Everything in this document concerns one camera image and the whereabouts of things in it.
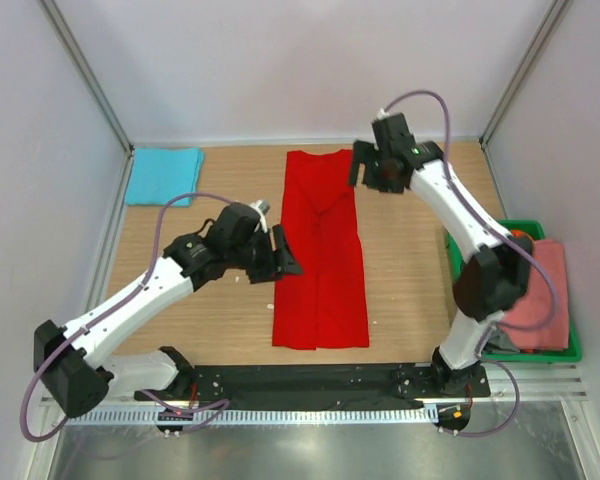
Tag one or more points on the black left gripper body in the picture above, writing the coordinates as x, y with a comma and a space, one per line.
258, 257

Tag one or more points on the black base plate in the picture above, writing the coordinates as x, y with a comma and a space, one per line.
313, 387

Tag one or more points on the pink t-shirt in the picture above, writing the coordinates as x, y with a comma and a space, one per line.
534, 307

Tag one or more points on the orange t-shirt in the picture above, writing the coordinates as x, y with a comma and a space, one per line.
519, 234

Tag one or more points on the right aluminium frame post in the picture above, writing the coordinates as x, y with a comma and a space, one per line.
548, 25

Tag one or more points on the left aluminium frame post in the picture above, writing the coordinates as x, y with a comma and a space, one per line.
70, 44

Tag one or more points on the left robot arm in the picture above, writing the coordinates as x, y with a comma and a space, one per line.
75, 362

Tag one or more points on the red t-shirt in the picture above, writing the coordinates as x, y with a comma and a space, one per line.
325, 307

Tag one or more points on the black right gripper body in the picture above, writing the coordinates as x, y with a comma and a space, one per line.
375, 176

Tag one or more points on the folded light blue t-shirt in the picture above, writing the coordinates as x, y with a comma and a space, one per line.
158, 175

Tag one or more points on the white slotted cable duct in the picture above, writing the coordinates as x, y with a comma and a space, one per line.
156, 416

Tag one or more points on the grey t-shirt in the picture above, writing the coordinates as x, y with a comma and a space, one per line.
500, 343

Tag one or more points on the aluminium frame post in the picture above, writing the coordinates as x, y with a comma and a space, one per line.
548, 25
70, 44

